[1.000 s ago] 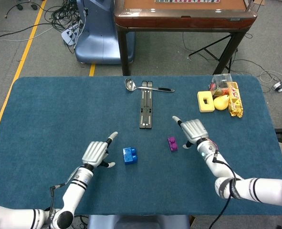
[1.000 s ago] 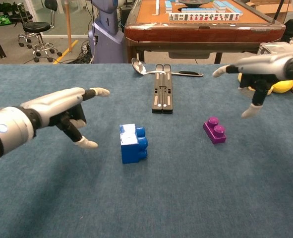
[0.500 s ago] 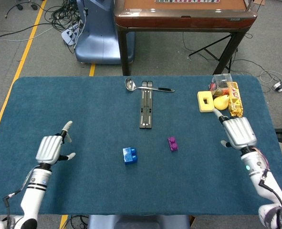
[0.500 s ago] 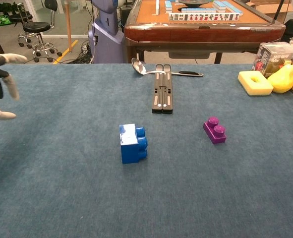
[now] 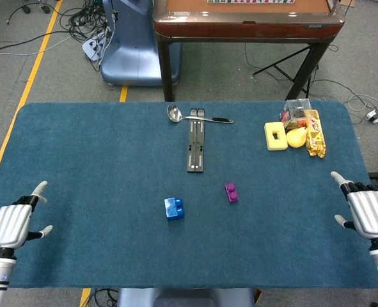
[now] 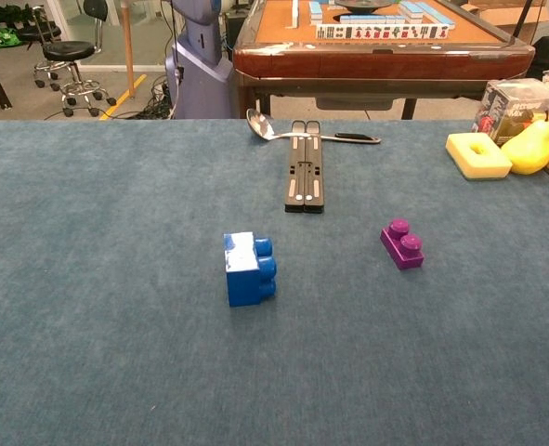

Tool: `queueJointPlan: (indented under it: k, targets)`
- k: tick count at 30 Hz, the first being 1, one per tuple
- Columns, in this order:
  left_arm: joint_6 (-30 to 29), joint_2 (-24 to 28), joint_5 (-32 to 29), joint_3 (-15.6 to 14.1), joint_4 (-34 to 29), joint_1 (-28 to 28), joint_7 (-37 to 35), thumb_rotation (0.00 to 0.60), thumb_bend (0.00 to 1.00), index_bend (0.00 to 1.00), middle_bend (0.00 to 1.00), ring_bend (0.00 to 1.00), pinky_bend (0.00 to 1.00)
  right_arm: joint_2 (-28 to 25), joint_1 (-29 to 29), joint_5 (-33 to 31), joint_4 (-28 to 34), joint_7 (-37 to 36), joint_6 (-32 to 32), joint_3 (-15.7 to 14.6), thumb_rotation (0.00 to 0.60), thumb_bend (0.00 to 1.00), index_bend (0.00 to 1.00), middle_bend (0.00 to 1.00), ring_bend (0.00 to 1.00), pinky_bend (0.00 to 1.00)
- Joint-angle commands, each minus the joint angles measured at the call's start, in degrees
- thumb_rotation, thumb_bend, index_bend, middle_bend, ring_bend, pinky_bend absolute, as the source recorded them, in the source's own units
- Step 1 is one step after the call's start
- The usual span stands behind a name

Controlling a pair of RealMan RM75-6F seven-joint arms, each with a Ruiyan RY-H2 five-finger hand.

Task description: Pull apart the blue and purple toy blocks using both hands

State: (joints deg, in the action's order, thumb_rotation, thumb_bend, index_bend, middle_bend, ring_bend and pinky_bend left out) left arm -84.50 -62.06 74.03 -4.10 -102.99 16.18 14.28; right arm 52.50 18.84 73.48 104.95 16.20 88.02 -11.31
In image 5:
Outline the face-up mahjong tile row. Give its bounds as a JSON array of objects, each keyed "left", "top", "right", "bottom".
[{"left": 207, "top": 0, "right": 296, "bottom": 5}]

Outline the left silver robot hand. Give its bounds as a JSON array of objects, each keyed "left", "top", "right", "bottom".
[{"left": 0, "top": 180, "right": 54, "bottom": 249}]

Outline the purple toy block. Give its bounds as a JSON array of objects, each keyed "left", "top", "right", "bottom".
[{"left": 224, "top": 182, "right": 240, "bottom": 204}]

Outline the yellow pear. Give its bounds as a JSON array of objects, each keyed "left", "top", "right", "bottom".
[{"left": 286, "top": 127, "right": 308, "bottom": 148}]

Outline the blue grey robot torso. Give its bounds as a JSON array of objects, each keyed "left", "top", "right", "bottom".
[{"left": 116, "top": 287, "right": 256, "bottom": 307}]

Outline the blue grey machine base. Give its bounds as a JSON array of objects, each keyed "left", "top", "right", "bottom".
[{"left": 100, "top": 0, "right": 182, "bottom": 87}]

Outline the blue felt table cloth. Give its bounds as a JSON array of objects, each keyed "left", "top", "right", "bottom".
[{"left": 0, "top": 101, "right": 378, "bottom": 290}]

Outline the yellow sponge with hole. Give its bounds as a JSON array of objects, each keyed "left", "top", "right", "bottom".
[{"left": 264, "top": 121, "right": 288, "bottom": 152}]

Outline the blue toy block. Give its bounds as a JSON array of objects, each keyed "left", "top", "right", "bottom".
[{"left": 164, "top": 197, "right": 185, "bottom": 222}]

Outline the brown mahjong table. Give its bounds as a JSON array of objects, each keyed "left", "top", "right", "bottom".
[{"left": 152, "top": 0, "right": 346, "bottom": 102}]

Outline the metal ladle black handle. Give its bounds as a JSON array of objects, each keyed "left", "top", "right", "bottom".
[{"left": 166, "top": 104, "right": 235, "bottom": 125}]

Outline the white power strip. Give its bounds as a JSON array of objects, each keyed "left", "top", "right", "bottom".
[{"left": 81, "top": 31, "right": 111, "bottom": 61}]

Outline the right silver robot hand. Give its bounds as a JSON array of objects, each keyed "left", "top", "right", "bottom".
[{"left": 330, "top": 171, "right": 378, "bottom": 240}]

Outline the clear plastic snack box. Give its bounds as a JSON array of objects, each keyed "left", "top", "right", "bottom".
[{"left": 280, "top": 98, "right": 313, "bottom": 130}]

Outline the black folding stand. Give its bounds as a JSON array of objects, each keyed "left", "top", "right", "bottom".
[{"left": 186, "top": 108, "right": 206, "bottom": 174}]

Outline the yellow snack packet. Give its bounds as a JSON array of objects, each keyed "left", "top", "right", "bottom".
[{"left": 304, "top": 109, "right": 327, "bottom": 159}]

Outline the black floor cable bundle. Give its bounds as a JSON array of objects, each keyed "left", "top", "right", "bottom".
[{"left": 59, "top": 0, "right": 113, "bottom": 42}]

